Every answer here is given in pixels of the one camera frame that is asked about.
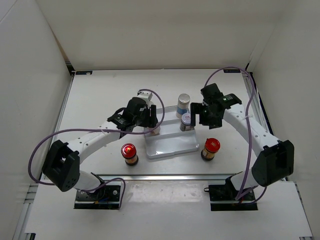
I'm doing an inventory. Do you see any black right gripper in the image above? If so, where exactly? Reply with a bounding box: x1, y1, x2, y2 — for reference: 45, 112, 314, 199
190, 103, 222, 130

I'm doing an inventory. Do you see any white-lid spice jar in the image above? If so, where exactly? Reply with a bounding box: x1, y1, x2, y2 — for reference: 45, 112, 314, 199
143, 126, 161, 137
180, 112, 194, 132

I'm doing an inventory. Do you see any silver-lid blue-label bottle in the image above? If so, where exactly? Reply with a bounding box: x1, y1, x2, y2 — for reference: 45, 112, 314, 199
176, 93, 191, 119

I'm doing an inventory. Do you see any red-lid chili jar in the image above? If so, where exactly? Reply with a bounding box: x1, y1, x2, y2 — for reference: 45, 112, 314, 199
121, 143, 139, 166
201, 138, 221, 161

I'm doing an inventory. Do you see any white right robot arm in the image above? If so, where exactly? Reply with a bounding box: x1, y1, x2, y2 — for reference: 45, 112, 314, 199
190, 94, 295, 200

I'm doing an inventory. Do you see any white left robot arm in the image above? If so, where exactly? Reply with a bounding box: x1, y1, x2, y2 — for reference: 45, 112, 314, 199
42, 97, 159, 200

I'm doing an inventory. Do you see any white compartment tray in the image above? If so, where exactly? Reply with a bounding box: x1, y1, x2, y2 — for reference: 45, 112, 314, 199
144, 106, 199, 159

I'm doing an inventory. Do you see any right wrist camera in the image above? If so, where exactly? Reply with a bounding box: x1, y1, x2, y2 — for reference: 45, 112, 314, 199
200, 83, 223, 104

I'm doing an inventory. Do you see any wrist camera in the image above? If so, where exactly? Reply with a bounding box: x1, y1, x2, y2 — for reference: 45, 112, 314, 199
200, 83, 223, 104
137, 91, 153, 107

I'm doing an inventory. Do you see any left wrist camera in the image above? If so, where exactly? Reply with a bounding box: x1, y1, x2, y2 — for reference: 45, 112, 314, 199
137, 91, 153, 107

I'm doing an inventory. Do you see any aluminium frame rail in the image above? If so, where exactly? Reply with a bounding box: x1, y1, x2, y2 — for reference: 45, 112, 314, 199
42, 173, 283, 181

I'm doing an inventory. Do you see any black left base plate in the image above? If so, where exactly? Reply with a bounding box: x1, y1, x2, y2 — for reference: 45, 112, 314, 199
74, 181, 122, 210

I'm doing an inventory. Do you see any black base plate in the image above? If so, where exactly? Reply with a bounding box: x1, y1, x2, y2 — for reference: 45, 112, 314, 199
203, 184, 258, 212
74, 181, 122, 210

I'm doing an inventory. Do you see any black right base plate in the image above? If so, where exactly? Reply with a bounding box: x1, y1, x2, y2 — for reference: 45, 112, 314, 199
203, 184, 258, 212

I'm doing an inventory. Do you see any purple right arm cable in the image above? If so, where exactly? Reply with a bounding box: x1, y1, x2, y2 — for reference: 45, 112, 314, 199
203, 66, 268, 203

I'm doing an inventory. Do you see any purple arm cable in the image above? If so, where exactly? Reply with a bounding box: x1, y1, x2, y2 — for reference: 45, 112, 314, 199
27, 88, 166, 210
203, 66, 268, 203

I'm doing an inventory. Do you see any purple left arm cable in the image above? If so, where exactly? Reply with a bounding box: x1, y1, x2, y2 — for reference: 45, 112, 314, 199
27, 88, 166, 210

